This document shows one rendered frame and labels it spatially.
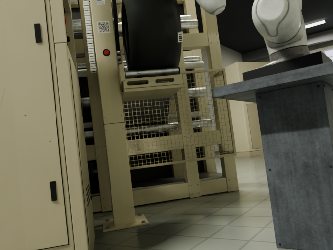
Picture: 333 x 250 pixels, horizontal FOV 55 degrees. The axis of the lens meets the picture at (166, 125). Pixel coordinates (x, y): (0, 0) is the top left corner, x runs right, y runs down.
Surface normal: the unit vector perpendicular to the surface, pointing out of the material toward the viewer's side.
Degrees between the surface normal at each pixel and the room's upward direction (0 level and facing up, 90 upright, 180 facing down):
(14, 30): 90
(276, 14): 94
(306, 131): 90
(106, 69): 90
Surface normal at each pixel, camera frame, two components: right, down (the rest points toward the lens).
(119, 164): 0.19, -0.08
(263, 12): -0.40, 0.11
